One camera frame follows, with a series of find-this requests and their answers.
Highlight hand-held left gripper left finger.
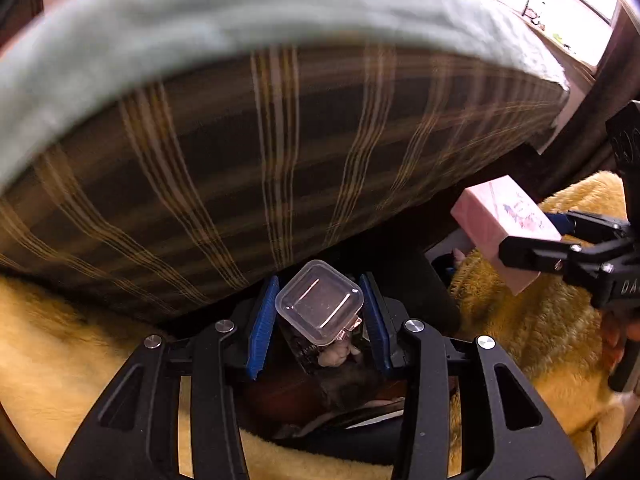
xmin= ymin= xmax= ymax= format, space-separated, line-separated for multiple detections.
xmin=55 ymin=275 xmax=280 ymax=480

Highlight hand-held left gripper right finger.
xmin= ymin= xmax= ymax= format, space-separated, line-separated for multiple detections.
xmin=357 ymin=272 xmax=586 ymax=480

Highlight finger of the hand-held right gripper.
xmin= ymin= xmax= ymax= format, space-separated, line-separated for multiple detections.
xmin=544 ymin=210 xmax=633 ymax=245
xmin=499 ymin=235 xmax=601 ymax=286

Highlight pink box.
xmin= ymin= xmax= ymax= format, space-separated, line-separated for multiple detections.
xmin=450 ymin=175 xmax=563 ymax=296

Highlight clear plastic box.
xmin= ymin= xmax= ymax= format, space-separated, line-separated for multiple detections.
xmin=274 ymin=260 xmax=365 ymax=347

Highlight person's right hand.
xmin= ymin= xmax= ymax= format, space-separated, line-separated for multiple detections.
xmin=600 ymin=307 xmax=640 ymax=378

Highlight crumpled pinkish tissue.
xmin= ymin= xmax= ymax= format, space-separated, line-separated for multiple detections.
xmin=319 ymin=342 xmax=359 ymax=369

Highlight yellow fluffy rug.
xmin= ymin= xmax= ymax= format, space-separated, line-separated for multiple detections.
xmin=0 ymin=170 xmax=640 ymax=480

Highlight dark plaid mattress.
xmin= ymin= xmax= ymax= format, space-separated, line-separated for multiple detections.
xmin=0 ymin=42 xmax=571 ymax=318

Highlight bright window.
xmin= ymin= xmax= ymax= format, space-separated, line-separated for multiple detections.
xmin=460 ymin=0 xmax=621 ymax=66

